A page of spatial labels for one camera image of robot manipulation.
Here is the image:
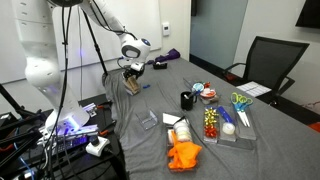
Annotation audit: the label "wooden thanks stamp block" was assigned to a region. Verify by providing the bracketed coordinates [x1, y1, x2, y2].
[123, 79, 133, 94]

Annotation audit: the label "clear tray with ribbon spools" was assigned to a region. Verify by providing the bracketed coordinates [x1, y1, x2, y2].
[182, 77, 221, 106]

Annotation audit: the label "black tape dispenser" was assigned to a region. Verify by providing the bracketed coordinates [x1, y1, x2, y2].
[152, 61, 169, 70]

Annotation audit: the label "red gift bow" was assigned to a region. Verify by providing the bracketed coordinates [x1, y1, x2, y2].
[203, 124, 218, 138]

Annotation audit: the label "orange black clamp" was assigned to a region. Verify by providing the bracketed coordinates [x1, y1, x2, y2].
[95, 103, 112, 112]

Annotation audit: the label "white wall thermostat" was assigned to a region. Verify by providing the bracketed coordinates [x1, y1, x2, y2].
[161, 21, 171, 37]

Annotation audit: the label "black pen cup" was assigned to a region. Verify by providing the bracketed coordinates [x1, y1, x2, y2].
[180, 91, 198, 112]

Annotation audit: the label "white notepad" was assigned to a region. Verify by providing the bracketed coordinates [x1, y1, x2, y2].
[162, 112, 183, 127]

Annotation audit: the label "pens in cup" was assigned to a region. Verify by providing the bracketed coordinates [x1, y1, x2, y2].
[183, 89, 200, 100]

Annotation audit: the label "black mesh office chair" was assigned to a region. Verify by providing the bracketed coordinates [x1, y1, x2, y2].
[222, 35, 310, 108]

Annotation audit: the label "grey table cloth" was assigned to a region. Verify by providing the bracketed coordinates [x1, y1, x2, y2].
[101, 57, 320, 180]

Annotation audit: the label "black hanging cable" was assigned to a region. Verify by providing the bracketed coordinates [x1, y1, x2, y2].
[46, 0, 74, 180]

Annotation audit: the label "black robot table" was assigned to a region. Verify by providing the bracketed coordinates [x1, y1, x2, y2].
[0, 93, 129, 180]

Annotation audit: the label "black wall television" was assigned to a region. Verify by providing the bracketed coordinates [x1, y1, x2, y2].
[294, 0, 320, 29]

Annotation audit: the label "purple folded umbrella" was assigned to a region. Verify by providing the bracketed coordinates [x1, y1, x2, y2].
[147, 48, 181, 65]

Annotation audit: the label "blue green ribbon spool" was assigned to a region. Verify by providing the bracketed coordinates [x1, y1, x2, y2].
[192, 82, 205, 94]

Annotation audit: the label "green blue scissors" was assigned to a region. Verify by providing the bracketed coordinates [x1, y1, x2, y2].
[230, 92, 254, 128]

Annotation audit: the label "clear compartment organizer tray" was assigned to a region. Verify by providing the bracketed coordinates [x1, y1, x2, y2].
[202, 104, 258, 145]

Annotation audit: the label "gold gift bow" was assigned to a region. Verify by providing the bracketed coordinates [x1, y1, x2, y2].
[203, 108, 219, 126]

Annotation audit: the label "wooden Merry Christmas stamp block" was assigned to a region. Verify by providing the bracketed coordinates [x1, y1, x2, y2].
[126, 76, 140, 95]

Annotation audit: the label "large orange plastic bag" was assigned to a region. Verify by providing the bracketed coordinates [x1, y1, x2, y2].
[308, 121, 320, 134]

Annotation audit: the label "blue marker tube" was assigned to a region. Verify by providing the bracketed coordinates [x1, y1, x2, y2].
[216, 105, 236, 125]

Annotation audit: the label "white tape roll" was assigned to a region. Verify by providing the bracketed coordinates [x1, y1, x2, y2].
[221, 122, 237, 136]

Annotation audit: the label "empty clear plastic box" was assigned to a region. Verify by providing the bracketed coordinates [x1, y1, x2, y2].
[135, 109, 159, 131]

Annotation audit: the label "white wall whiteboard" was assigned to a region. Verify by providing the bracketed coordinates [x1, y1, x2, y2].
[0, 0, 163, 84]

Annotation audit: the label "clear plastic box with blocks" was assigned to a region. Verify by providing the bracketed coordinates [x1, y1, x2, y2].
[124, 82, 142, 97]

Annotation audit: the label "black camera tripod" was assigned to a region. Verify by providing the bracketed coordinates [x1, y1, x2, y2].
[81, 9, 109, 78]

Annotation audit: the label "white tape rolls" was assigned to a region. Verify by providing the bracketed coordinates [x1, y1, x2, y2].
[172, 120, 194, 144]

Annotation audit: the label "white emergency stop box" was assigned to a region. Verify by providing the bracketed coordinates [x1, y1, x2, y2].
[85, 135, 111, 158]

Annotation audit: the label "red white ribbon spool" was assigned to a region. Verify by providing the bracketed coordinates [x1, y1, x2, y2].
[199, 88, 218, 100]

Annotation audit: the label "orange cloth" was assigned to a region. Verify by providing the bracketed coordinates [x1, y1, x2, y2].
[167, 139, 203, 171]

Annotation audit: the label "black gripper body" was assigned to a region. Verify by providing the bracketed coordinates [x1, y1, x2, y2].
[123, 62, 146, 80]

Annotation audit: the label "white paper sheets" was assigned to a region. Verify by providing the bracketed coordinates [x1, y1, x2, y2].
[235, 80, 273, 98]

